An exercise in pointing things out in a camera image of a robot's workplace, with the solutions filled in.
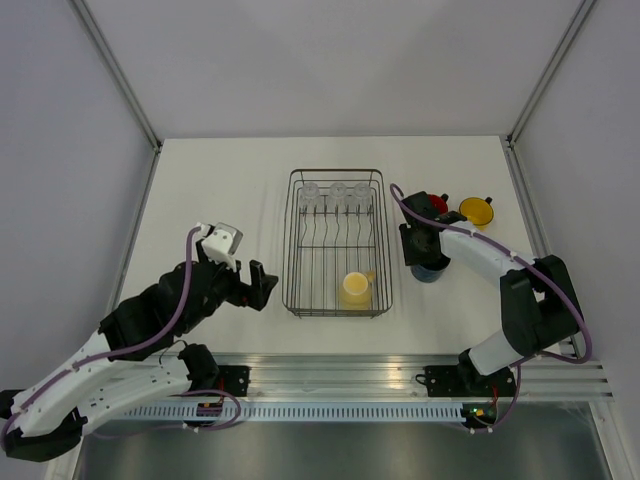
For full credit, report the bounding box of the aluminium frame post left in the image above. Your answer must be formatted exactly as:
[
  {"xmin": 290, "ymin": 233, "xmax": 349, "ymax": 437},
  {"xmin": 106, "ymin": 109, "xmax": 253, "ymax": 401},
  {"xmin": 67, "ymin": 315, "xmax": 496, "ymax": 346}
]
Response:
[{"xmin": 67, "ymin": 0, "xmax": 162, "ymax": 153}]

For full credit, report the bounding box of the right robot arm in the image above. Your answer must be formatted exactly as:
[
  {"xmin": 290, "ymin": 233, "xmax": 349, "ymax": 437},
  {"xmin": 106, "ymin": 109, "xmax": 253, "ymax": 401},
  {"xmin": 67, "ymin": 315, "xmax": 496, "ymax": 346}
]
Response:
[{"xmin": 390, "ymin": 185, "xmax": 588, "ymax": 395}]

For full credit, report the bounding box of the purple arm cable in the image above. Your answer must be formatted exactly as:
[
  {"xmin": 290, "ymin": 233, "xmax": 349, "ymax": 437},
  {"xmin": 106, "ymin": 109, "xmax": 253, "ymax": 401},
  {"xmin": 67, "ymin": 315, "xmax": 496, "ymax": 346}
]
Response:
[
  {"xmin": 389, "ymin": 183, "xmax": 596, "ymax": 436},
  {"xmin": 0, "ymin": 224, "xmax": 244, "ymax": 446}
]

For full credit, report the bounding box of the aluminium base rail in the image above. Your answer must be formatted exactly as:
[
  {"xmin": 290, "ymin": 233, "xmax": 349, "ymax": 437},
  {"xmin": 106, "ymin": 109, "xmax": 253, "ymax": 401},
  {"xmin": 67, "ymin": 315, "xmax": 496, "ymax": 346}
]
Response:
[{"xmin": 159, "ymin": 351, "xmax": 616, "ymax": 401}]

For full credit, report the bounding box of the blue mug dark handle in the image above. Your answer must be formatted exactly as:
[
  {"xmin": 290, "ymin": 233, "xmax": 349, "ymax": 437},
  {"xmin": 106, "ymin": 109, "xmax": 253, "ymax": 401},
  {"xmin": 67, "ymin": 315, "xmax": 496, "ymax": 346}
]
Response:
[{"xmin": 410, "ymin": 259, "xmax": 450, "ymax": 283}]

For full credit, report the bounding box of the clear glass left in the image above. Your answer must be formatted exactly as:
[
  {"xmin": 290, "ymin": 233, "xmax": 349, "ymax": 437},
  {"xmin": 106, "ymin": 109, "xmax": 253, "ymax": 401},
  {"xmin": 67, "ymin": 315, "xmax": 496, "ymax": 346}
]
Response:
[{"xmin": 298, "ymin": 182, "xmax": 322, "ymax": 214}]

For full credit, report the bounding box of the red mug black handle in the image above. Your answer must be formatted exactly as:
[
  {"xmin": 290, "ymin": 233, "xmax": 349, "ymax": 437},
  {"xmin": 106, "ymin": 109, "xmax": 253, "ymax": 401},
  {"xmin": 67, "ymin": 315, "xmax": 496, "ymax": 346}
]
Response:
[{"xmin": 428, "ymin": 194, "xmax": 449, "ymax": 214}]

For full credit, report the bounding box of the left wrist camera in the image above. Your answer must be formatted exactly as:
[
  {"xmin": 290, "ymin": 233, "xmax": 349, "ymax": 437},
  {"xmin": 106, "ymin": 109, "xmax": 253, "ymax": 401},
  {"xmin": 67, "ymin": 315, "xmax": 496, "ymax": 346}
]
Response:
[{"xmin": 199, "ymin": 222, "xmax": 243, "ymax": 273}]

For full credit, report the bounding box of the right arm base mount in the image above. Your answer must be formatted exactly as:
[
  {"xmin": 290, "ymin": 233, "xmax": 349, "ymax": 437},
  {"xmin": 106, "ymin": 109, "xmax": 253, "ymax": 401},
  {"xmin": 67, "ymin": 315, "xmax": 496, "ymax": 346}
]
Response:
[{"xmin": 415, "ymin": 349, "xmax": 516, "ymax": 399}]

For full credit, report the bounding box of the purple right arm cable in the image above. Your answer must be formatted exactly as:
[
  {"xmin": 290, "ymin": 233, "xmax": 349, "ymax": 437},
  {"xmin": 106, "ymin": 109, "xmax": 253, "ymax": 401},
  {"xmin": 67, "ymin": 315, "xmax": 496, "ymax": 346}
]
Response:
[{"xmin": 389, "ymin": 183, "xmax": 596, "ymax": 436}]

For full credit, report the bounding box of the aluminium frame post right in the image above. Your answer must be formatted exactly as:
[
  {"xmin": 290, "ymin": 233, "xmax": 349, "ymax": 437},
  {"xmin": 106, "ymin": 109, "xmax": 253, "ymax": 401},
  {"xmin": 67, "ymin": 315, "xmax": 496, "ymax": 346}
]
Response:
[{"xmin": 504, "ymin": 0, "xmax": 599, "ymax": 149}]

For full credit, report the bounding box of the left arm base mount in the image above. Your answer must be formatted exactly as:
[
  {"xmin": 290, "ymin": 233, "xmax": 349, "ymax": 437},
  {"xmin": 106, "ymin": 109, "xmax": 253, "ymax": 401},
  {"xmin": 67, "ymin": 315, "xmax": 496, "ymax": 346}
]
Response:
[{"xmin": 178, "ymin": 344, "xmax": 250, "ymax": 398}]

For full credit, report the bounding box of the clear glass right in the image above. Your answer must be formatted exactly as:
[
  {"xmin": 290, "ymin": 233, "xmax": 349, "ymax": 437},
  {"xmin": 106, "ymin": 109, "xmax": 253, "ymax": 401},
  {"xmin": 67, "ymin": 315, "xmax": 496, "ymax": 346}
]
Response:
[{"xmin": 352, "ymin": 182, "xmax": 373, "ymax": 215}]

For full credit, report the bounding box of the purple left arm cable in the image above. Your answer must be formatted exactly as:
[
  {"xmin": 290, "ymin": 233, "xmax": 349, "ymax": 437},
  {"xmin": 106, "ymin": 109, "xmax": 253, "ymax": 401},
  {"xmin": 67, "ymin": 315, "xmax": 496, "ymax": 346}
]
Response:
[{"xmin": 0, "ymin": 224, "xmax": 244, "ymax": 446}]

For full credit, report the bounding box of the yellow mug black handle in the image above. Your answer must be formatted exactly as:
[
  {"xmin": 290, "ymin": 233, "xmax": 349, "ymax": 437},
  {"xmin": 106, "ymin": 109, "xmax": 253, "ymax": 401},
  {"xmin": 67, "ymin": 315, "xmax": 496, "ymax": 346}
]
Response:
[{"xmin": 458, "ymin": 197, "xmax": 495, "ymax": 230}]

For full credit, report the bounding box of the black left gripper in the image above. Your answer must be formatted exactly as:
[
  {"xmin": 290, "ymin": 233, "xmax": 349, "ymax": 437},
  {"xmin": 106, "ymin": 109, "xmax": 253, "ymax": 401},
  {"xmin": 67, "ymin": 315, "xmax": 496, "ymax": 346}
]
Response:
[{"xmin": 179, "ymin": 239, "xmax": 279, "ymax": 333}]

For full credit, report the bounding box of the clear glass middle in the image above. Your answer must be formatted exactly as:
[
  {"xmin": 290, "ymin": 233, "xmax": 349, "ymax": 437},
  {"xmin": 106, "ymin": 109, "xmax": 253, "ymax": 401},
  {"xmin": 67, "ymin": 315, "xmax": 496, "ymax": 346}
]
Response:
[{"xmin": 326, "ymin": 182, "xmax": 348, "ymax": 214}]

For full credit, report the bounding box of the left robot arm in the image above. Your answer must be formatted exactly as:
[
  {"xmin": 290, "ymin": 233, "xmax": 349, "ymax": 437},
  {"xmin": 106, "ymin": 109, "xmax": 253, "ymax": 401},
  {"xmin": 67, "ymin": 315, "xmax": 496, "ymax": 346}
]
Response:
[{"xmin": 1, "ymin": 243, "xmax": 279, "ymax": 462}]

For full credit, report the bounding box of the aluminium frame post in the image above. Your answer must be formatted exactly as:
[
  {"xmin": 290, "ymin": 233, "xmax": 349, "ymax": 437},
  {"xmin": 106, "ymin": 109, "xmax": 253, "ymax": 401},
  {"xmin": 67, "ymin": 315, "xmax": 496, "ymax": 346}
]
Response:
[
  {"xmin": 504, "ymin": 0, "xmax": 599, "ymax": 149},
  {"xmin": 67, "ymin": 0, "xmax": 162, "ymax": 153}
]

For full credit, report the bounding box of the pale yellow mug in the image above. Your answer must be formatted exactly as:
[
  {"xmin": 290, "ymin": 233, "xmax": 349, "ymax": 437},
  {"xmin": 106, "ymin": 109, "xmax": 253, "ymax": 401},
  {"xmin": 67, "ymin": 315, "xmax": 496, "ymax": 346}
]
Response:
[{"xmin": 338, "ymin": 271, "xmax": 375, "ymax": 311}]

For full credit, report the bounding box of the dark wire dish rack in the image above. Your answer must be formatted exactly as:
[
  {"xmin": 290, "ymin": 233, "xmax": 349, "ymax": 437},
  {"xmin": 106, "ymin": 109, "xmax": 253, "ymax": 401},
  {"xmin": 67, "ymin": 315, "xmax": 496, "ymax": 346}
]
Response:
[{"xmin": 282, "ymin": 168, "xmax": 393, "ymax": 318}]

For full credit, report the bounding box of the white slotted cable duct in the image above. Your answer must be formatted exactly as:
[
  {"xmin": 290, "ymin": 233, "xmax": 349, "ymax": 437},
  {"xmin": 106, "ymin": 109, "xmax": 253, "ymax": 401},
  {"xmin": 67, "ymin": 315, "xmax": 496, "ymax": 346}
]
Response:
[{"xmin": 119, "ymin": 400, "xmax": 464, "ymax": 423}]

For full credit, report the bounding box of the clear glass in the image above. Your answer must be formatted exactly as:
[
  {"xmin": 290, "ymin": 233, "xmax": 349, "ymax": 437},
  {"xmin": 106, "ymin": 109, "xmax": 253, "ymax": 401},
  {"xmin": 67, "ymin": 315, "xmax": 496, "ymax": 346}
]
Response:
[
  {"xmin": 326, "ymin": 182, "xmax": 348, "ymax": 214},
  {"xmin": 298, "ymin": 182, "xmax": 322, "ymax": 214},
  {"xmin": 352, "ymin": 182, "xmax": 373, "ymax": 215}
]

